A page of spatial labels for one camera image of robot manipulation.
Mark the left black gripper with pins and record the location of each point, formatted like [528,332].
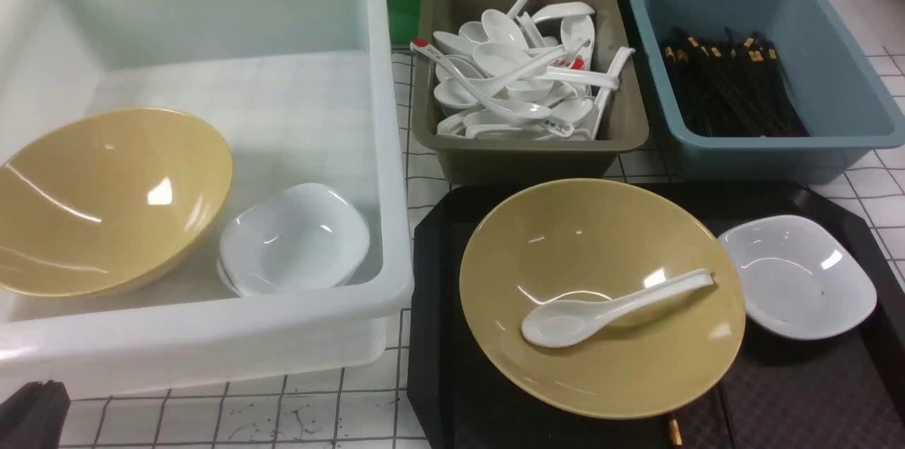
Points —
[34,416]

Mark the white soup spoon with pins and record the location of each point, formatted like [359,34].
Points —
[562,323]

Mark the yellow noodle bowl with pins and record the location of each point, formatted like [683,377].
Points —
[598,241]

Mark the black chopstick gold tip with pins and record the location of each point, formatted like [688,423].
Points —
[674,432]

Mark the white square side dish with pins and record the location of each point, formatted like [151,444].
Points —
[798,281]

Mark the yellow bowl in tub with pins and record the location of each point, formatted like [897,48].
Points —
[110,202]

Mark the white dish in tub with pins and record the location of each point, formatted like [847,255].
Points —
[304,238]

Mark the large white plastic tub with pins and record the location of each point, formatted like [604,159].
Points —
[302,91]

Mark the red tipped white spoon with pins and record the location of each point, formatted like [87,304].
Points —
[460,91]

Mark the long white spoon on pile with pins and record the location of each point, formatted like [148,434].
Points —
[497,58]

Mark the olive spoon bin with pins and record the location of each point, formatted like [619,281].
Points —
[475,146]

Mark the white spoon at bin edge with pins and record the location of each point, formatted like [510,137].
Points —
[604,94]

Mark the pile of black chopsticks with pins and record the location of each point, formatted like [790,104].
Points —
[731,88]

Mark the blue chopstick bin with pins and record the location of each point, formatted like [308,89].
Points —
[837,93]

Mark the black serving tray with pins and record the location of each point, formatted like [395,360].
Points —
[845,392]

